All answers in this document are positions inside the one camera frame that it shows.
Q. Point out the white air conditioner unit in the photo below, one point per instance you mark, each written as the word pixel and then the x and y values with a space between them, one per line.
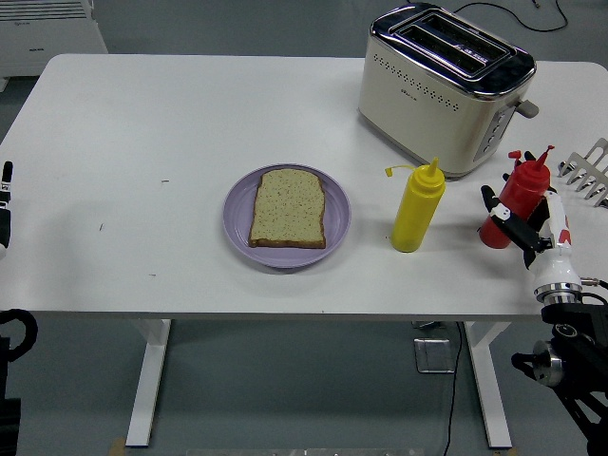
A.
pixel 43 43

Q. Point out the yellow squeeze bottle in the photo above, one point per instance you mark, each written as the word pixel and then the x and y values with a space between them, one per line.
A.
pixel 415 214

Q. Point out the slice of bread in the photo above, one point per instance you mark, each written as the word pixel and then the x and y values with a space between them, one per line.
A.
pixel 287 209

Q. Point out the purple plate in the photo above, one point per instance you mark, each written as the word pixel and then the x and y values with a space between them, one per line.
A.
pixel 337 214

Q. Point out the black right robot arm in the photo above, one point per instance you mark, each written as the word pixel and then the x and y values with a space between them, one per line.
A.
pixel 579 351

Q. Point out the metal floor socket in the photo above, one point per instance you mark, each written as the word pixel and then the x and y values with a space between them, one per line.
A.
pixel 433 355

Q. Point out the white table leg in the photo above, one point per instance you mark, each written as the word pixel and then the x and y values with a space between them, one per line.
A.
pixel 491 380
pixel 149 380

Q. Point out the cream and chrome toaster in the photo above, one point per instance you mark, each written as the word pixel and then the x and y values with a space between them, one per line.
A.
pixel 418 109

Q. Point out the red squeeze bottle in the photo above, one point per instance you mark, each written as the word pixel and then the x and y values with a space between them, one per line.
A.
pixel 522 195

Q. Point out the silver metal toast rack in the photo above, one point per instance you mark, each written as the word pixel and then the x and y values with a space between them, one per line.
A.
pixel 589 168

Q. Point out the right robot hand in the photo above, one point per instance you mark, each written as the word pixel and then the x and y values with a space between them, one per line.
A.
pixel 553 266

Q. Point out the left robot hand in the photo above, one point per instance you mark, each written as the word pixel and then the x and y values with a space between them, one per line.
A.
pixel 5 223

